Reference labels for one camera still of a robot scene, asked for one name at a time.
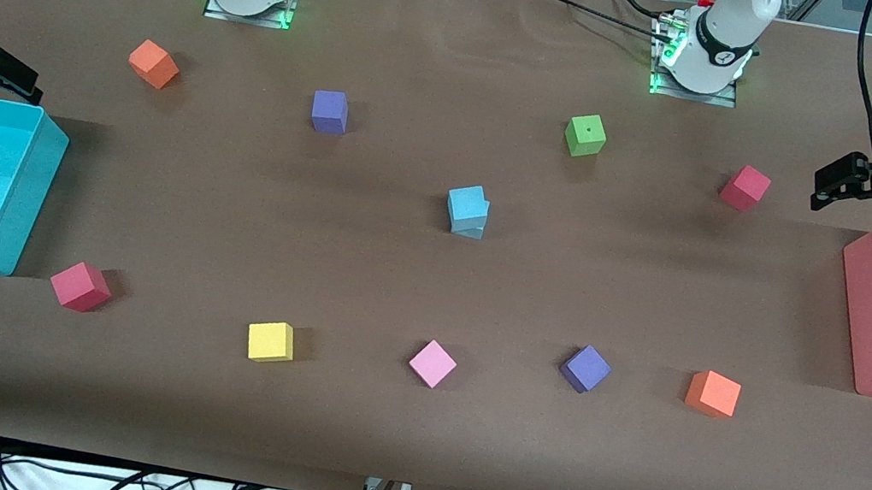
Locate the yellow foam cube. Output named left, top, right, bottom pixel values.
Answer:
left=244, top=317, right=298, bottom=368

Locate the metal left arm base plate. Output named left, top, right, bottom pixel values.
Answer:
left=648, top=63, right=742, bottom=110

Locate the short black base cable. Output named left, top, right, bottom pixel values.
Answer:
left=604, top=0, right=682, bottom=23

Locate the long black base cable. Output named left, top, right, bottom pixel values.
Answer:
left=512, top=0, right=674, bottom=35

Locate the light blue foam cube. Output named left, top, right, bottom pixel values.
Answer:
left=443, top=181, right=492, bottom=233
left=451, top=206, right=489, bottom=241

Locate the brown table cover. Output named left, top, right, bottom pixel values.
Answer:
left=0, top=0, right=872, bottom=490

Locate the green foam cube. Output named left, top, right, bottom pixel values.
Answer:
left=561, top=110, right=610, bottom=162

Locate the red foam cube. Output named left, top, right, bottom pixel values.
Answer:
left=45, top=257, right=116, bottom=316
left=717, top=161, right=774, bottom=215

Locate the orange foam cube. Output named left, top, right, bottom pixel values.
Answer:
left=681, top=367, right=744, bottom=422
left=124, top=37, right=184, bottom=93

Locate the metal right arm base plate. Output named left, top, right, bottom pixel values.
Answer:
left=202, top=0, right=297, bottom=32

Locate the pink foam cube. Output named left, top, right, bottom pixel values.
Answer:
left=404, top=336, right=462, bottom=393

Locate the purple foam cube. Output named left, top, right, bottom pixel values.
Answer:
left=557, top=341, right=615, bottom=398
left=308, top=88, right=353, bottom=137

